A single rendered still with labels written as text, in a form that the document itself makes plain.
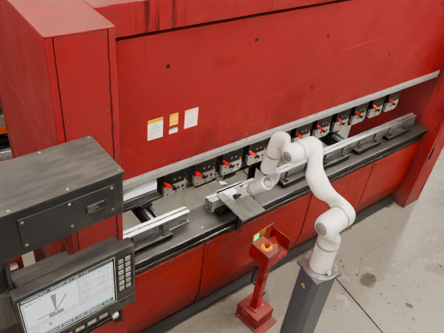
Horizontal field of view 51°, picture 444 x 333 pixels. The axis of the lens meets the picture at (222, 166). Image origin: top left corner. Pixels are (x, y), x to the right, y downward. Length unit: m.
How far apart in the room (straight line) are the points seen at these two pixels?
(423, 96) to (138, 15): 3.02
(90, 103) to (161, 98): 0.52
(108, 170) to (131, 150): 0.72
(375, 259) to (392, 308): 0.50
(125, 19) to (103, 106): 0.37
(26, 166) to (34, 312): 0.51
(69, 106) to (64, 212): 0.41
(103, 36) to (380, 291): 3.08
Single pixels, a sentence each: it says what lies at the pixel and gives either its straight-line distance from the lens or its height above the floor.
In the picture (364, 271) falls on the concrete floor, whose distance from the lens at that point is 4.14.
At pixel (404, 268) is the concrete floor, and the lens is 4.32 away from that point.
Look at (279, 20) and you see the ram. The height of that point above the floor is 2.10.
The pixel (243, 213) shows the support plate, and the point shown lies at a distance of 2.83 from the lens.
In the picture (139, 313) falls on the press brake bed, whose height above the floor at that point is 0.39.
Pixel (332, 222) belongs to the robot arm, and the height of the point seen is 1.41.
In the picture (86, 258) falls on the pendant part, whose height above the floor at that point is 1.60.
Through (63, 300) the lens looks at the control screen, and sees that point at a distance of 1.81.
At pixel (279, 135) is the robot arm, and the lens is 2.42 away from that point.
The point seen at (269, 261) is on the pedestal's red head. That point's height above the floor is 0.73.
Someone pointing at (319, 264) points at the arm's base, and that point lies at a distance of 2.55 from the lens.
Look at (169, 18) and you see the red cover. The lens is 2.04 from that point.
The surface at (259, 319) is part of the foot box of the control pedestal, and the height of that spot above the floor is 0.12.
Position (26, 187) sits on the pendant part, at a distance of 1.54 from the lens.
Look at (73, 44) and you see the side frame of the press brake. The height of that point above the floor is 2.26.
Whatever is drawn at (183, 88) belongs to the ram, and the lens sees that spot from 2.26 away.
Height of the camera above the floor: 2.93
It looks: 38 degrees down
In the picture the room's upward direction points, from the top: 8 degrees clockwise
